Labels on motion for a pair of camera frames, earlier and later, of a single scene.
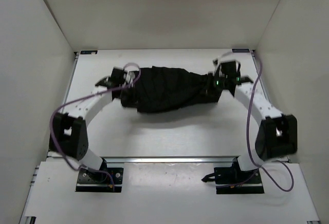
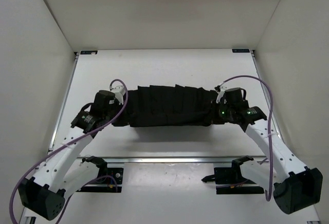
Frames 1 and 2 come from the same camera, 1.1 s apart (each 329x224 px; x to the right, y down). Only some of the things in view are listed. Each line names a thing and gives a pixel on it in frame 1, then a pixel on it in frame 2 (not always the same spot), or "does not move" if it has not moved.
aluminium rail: [170, 160] does not move
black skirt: [158, 89] to [152, 106]
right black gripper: [216, 74] to [224, 103]
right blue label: [240, 50] does not move
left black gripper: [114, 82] to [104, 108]
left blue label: [88, 52] does not move
